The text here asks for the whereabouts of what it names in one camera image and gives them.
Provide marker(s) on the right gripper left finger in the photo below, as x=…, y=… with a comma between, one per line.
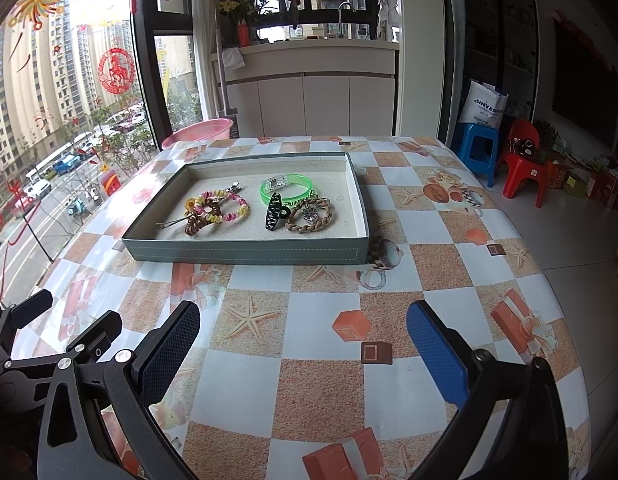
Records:
x=74, y=442

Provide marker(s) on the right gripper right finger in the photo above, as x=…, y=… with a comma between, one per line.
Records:
x=531, y=442

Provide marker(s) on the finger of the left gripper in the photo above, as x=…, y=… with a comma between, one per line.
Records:
x=97, y=338
x=28, y=310

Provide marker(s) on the beige hair clip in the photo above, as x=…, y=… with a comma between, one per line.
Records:
x=166, y=224

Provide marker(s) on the black claw hair clip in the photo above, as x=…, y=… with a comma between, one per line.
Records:
x=276, y=212

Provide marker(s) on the green translucent bangle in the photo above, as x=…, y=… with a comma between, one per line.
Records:
x=293, y=188

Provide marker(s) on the silver heart pendant charm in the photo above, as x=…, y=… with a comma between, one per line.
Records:
x=310, y=214

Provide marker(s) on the silver barrette hair clip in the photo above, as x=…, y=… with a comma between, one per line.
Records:
x=233, y=189

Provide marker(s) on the green shallow tray box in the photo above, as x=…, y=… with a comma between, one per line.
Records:
x=231, y=228

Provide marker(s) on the pink plastic basin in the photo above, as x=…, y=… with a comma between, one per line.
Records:
x=213, y=129

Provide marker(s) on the red plastic child chair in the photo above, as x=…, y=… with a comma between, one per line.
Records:
x=522, y=160

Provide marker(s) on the blue plastic stool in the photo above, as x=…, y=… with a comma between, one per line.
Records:
x=477, y=147

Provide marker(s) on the white cabinet counter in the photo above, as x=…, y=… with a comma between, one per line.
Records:
x=313, y=87

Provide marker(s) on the white shopping bag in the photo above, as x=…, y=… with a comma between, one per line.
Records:
x=484, y=106

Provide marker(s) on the red vase with flowers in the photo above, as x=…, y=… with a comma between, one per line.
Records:
x=243, y=14

